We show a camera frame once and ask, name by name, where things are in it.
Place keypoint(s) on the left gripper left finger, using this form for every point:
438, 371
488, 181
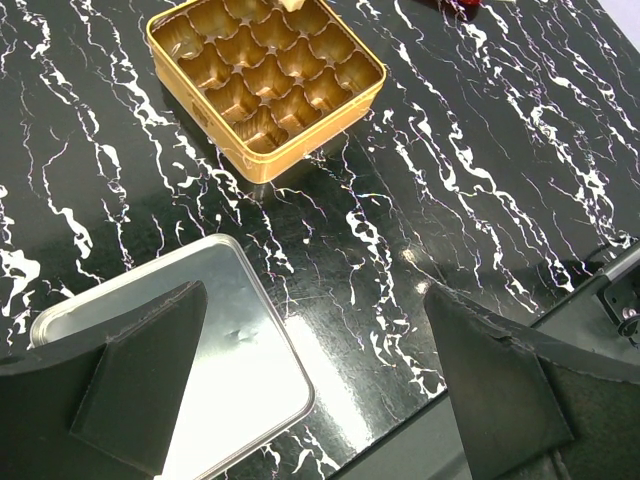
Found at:
102, 403

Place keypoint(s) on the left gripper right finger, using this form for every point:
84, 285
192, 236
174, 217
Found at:
531, 406

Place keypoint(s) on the white chocolate piece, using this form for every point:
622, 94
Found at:
292, 5

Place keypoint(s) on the gold chocolate tin box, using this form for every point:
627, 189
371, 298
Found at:
267, 85

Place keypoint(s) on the silver tin lid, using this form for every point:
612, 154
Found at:
247, 383

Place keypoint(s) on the red square tray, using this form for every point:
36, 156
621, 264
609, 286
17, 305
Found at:
456, 6

